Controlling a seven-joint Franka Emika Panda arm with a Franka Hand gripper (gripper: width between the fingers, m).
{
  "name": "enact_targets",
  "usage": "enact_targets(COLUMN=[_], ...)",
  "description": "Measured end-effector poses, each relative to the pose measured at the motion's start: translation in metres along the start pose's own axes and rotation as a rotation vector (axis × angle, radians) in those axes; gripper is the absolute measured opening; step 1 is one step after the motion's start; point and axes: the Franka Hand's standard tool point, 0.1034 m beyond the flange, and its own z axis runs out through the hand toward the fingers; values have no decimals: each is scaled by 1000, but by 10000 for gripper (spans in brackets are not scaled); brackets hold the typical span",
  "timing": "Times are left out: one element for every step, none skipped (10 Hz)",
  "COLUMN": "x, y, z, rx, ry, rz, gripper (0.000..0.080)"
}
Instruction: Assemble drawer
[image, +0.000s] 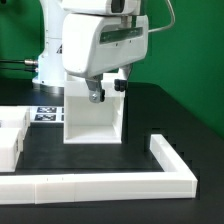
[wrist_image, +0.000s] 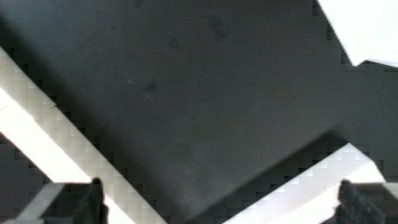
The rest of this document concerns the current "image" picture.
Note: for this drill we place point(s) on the white L-shaped fence wall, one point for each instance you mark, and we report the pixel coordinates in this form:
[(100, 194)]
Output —
[(175, 180)]

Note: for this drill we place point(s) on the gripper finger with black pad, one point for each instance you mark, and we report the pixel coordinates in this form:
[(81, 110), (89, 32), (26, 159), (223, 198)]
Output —
[(121, 83), (96, 92)]

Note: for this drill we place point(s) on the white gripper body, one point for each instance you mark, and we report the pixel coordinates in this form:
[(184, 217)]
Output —
[(92, 45)]

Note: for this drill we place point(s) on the fiducial marker sheet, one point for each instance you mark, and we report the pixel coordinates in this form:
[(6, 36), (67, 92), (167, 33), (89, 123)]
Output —
[(47, 114)]

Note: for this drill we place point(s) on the white drawer cabinet box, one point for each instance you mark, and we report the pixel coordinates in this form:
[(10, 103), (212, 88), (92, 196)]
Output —
[(86, 122)]

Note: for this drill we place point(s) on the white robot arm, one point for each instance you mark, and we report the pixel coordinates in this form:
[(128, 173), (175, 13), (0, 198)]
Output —
[(50, 65)]

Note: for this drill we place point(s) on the white drawer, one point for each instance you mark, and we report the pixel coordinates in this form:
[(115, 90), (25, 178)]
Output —
[(15, 117), (11, 145)]

